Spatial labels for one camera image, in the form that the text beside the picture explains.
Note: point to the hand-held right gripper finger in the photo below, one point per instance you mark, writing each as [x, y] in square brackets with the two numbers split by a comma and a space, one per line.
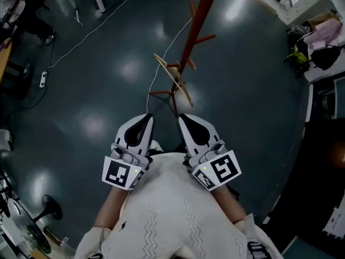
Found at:
[186, 144]
[211, 137]

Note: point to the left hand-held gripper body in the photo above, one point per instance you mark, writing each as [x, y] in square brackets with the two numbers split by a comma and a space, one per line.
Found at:
[118, 173]

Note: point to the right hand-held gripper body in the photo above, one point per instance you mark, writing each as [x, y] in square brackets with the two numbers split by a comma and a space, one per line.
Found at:
[221, 169]

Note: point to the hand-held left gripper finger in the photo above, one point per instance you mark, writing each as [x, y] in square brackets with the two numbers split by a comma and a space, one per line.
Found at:
[149, 139]
[121, 136]

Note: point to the wooden clothes hanger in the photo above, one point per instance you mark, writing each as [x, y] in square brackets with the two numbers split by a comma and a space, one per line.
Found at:
[173, 71]

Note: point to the person's left forearm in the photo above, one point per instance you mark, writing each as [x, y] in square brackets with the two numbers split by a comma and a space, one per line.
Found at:
[110, 209]

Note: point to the person's right forearm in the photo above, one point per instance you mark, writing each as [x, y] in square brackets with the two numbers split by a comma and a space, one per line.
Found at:
[229, 206]

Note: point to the person's left white shoe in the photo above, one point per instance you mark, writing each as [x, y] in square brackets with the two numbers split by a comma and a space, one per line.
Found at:
[157, 146]

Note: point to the silver wrist watch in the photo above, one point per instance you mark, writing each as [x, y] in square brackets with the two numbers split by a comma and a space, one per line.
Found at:
[220, 187]

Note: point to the cream knit sweater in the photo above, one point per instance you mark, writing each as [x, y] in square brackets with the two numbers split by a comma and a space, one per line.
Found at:
[167, 198]

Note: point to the black desk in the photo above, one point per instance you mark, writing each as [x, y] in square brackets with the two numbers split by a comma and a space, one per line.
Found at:
[310, 171]

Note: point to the white power strip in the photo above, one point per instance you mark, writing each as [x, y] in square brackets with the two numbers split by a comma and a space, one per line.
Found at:
[43, 79]

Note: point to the white framed glass panel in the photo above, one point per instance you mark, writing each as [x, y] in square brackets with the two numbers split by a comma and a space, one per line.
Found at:
[310, 101]

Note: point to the white cart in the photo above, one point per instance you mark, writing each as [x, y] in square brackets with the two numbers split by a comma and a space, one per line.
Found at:
[4, 139]

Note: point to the yellow-green bag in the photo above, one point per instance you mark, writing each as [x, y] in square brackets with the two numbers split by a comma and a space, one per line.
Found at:
[296, 55]

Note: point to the red-brown wooden coat stand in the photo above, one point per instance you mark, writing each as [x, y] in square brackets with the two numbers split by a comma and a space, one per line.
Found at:
[200, 17]

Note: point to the white table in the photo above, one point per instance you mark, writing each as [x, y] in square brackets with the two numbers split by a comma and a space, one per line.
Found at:
[320, 75]

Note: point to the white paper sheet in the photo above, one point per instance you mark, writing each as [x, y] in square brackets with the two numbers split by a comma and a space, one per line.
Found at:
[337, 223]

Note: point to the white pole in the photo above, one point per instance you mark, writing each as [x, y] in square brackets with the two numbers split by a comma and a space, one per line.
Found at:
[76, 9]

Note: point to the black bag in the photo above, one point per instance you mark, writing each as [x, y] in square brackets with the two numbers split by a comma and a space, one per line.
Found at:
[326, 58]

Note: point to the round wooden table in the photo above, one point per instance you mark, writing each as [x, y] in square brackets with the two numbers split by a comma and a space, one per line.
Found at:
[6, 54]

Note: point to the pink garment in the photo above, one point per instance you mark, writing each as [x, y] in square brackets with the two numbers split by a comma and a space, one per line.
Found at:
[323, 32]

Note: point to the white cabinet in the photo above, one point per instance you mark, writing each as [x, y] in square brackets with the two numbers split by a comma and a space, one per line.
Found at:
[302, 7]

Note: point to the brown cardboard box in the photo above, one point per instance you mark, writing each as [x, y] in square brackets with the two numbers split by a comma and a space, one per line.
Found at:
[323, 17]

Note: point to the black pedestal round table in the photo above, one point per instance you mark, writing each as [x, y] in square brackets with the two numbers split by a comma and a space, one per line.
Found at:
[51, 208]

